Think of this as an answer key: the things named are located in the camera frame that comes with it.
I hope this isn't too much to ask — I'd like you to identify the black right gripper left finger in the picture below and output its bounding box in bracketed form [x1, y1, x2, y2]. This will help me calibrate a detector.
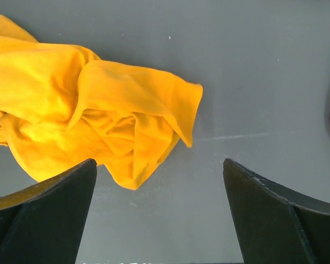
[0, 159, 97, 263]

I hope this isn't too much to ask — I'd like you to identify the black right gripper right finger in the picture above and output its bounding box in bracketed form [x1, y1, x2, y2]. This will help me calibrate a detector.
[223, 158, 330, 263]

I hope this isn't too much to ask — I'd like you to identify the orange t shirt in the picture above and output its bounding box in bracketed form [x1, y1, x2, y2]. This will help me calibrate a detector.
[0, 14, 203, 190]

